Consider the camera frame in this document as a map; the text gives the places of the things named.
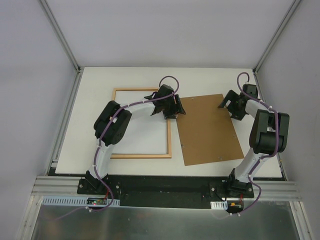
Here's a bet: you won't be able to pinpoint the left white cable duct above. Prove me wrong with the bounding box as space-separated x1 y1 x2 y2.
42 196 120 208

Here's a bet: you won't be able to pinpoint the aluminium front rail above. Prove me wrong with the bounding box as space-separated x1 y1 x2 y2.
31 176 303 202

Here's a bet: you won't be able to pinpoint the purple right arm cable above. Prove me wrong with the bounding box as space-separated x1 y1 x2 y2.
211 72 281 220

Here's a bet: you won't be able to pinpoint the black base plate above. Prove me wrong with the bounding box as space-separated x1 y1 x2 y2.
77 173 255 209

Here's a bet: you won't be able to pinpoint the aluminium corner post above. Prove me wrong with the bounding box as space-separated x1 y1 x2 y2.
37 0 81 73
252 0 303 76

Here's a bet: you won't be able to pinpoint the white cable duct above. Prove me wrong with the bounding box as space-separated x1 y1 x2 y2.
210 201 228 211
42 196 120 208

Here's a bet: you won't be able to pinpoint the right aluminium corner post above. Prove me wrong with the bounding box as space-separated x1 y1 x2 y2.
252 0 303 76

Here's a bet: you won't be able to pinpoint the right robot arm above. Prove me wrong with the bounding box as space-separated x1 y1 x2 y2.
218 84 290 198

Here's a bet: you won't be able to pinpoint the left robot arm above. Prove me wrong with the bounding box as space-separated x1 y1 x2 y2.
85 84 186 195

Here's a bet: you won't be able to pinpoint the brown backing board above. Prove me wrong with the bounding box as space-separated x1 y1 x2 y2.
176 94 244 166

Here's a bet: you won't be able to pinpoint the wooden picture frame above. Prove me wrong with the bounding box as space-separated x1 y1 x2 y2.
109 87 173 160

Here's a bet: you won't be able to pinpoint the right white cable duct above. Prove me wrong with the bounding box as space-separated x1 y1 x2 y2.
210 201 228 211

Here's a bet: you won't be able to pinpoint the left aluminium corner post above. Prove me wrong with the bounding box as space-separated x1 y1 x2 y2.
37 0 81 73

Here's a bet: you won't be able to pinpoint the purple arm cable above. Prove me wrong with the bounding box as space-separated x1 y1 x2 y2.
211 72 281 220
51 75 181 221

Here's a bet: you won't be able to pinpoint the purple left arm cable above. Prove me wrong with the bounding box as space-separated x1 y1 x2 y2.
51 75 181 221

